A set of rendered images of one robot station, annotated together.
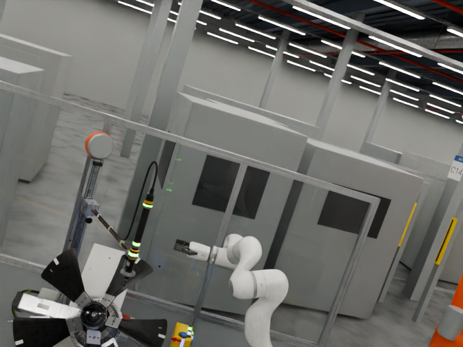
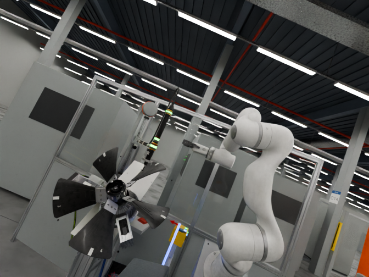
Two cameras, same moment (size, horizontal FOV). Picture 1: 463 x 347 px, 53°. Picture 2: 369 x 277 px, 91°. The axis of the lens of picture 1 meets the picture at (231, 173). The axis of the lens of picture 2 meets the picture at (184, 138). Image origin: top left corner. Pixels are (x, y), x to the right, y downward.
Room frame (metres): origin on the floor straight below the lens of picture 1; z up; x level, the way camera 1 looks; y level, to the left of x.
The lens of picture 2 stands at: (0.97, -0.15, 1.55)
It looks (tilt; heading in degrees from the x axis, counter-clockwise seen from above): 6 degrees up; 16
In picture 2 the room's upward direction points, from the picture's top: 24 degrees clockwise
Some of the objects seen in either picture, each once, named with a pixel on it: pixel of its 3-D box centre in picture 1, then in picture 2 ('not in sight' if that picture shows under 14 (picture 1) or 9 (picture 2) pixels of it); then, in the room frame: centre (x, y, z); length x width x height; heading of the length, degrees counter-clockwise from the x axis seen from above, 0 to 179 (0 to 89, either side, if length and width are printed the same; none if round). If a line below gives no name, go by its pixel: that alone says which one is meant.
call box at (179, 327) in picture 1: (181, 339); (178, 234); (2.39, -0.02, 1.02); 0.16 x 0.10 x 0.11; 4
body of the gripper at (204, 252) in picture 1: (200, 251); (201, 149); (2.09, 0.03, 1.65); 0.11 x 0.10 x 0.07; 94
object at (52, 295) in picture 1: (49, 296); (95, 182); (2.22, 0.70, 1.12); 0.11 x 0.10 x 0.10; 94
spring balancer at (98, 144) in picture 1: (99, 144); (149, 109); (2.63, 0.78, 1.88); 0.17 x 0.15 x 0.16; 94
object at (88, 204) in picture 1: (89, 206); (137, 140); (2.55, 0.72, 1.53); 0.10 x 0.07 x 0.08; 39
